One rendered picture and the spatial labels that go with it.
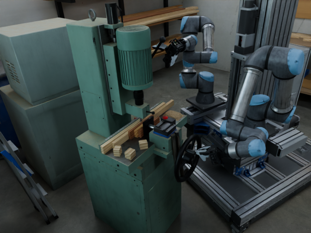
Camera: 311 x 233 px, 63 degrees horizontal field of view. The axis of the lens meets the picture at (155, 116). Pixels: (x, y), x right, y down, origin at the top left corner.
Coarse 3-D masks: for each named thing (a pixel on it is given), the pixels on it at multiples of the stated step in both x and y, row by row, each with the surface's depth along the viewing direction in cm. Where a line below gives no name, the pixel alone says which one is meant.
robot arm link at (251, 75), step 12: (264, 48) 120; (252, 60) 123; (264, 60) 120; (252, 72) 123; (240, 84) 127; (252, 84) 123; (240, 96) 124; (240, 108) 124; (228, 120) 127; (240, 120) 124; (228, 132) 125; (240, 132) 122
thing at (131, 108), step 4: (132, 100) 154; (128, 104) 151; (132, 104) 150; (144, 104) 149; (148, 104) 149; (128, 108) 152; (132, 108) 150; (136, 108) 148; (140, 108) 146; (144, 108) 147; (148, 108) 150; (128, 112) 154; (132, 112) 151; (136, 112) 149; (140, 112) 147; (144, 112) 148; (140, 116) 149; (144, 116) 149
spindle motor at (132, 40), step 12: (120, 36) 123; (132, 36) 121; (144, 36) 123; (120, 48) 127; (132, 48) 124; (144, 48) 126; (120, 60) 131; (132, 60) 127; (144, 60) 129; (120, 72) 138; (132, 72) 131; (144, 72) 133; (132, 84) 135; (144, 84) 136
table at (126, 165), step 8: (160, 120) 165; (184, 120) 168; (144, 136) 150; (128, 144) 144; (136, 144) 144; (152, 144) 143; (112, 152) 139; (136, 152) 138; (144, 152) 138; (152, 152) 145; (160, 152) 142; (104, 160) 140; (112, 160) 135; (120, 160) 132; (128, 160) 132; (136, 160) 133; (144, 160) 140; (120, 168) 134; (128, 168) 129; (136, 168) 135
